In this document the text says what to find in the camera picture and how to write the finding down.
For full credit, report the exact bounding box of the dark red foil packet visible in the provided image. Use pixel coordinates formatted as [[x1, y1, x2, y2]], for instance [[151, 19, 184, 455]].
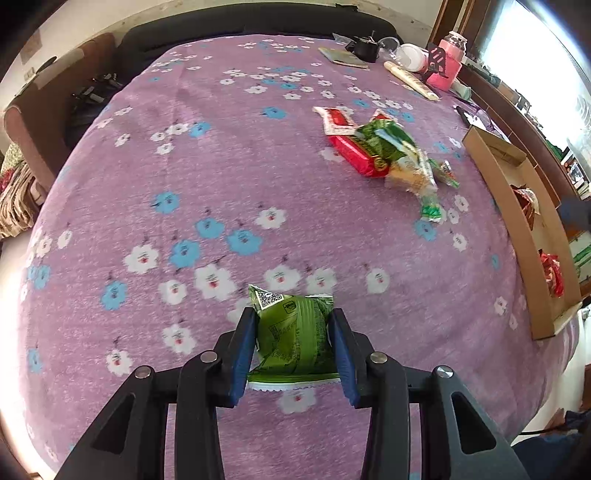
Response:
[[510, 185, 541, 232]]

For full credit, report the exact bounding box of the light green square packet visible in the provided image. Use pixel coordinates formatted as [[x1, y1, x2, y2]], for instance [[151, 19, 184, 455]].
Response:
[[247, 285, 341, 393]]

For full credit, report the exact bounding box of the dark green snack packet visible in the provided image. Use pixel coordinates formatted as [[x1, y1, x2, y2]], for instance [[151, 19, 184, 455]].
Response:
[[353, 116, 428, 167]]

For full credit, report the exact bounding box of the olive notebook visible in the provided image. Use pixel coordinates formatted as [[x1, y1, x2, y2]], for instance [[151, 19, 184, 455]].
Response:
[[318, 46, 370, 70]]

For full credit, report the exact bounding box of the black phone stand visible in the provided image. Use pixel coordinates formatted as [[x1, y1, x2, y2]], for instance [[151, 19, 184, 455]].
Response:
[[424, 41, 451, 81]]

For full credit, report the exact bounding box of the person's leg in jeans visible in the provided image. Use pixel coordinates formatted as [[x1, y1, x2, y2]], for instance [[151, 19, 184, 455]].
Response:
[[512, 406, 591, 480]]

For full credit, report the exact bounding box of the black cup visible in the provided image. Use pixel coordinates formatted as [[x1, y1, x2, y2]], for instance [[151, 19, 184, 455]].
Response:
[[351, 36, 380, 63]]

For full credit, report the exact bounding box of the pink knit-sleeve bottle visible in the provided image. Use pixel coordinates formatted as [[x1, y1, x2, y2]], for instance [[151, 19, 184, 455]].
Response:
[[425, 31, 468, 92]]

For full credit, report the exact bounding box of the yellow cracker packet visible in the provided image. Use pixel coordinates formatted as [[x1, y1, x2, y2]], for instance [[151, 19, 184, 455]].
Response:
[[385, 152, 439, 195]]

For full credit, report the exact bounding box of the dark red nut packet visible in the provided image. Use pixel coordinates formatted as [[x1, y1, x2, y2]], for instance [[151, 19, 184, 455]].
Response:
[[538, 249, 565, 298]]

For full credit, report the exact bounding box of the purple floral bedsheet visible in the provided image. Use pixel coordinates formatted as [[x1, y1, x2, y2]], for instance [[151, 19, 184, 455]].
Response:
[[18, 32, 580, 480]]

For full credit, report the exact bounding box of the striped patterned cloth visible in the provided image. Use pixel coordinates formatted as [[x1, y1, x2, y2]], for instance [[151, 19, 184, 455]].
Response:
[[0, 143, 44, 238]]

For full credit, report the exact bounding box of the small wall plaque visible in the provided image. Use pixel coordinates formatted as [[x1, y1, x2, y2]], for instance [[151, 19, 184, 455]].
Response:
[[21, 34, 44, 63]]

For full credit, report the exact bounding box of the wooden-framed window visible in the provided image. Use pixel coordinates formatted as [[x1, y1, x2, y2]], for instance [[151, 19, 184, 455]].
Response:
[[480, 0, 591, 153]]

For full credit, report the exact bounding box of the cardboard box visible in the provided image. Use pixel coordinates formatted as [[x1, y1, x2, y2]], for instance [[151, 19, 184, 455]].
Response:
[[462, 126, 583, 341]]

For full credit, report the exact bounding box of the black padded sofa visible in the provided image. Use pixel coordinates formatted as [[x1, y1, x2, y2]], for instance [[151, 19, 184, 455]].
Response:
[[113, 4, 400, 65]]

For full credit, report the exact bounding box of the black smartphone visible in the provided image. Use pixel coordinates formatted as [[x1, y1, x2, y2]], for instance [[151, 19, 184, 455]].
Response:
[[455, 105, 490, 130]]

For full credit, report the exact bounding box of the small green packet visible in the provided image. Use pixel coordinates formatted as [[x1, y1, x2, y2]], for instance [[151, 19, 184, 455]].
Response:
[[429, 159, 460, 188], [418, 189, 446, 223]]

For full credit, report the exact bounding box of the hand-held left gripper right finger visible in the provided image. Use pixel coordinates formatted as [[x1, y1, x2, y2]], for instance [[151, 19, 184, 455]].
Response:
[[327, 308, 529, 480]]

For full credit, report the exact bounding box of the large red-white packet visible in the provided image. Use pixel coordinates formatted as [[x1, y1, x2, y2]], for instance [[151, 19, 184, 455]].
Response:
[[313, 106, 358, 136]]

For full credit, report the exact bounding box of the white jar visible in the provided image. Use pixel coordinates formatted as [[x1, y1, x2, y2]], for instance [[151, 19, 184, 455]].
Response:
[[394, 43, 430, 73]]

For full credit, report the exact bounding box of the cream tube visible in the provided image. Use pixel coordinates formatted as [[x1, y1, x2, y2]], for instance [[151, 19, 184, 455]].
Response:
[[383, 61, 441, 102]]

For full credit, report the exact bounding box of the bright red snack packet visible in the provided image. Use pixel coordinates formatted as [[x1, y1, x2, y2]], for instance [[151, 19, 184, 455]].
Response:
[[329, 131, 393, 178]]

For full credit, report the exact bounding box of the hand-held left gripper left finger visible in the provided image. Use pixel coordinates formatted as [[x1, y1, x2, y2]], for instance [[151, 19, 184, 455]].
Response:
[[55, 307, 258, 480]]

